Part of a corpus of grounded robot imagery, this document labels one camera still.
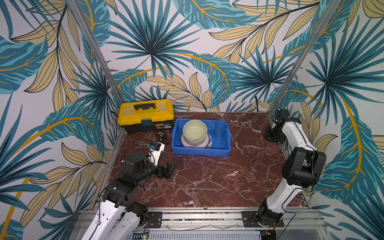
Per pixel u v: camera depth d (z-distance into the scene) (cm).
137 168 51
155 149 58
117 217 45
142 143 104
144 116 95
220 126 100
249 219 73
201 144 97
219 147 104
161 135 103
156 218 73
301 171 50
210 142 100
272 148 90
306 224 73
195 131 98
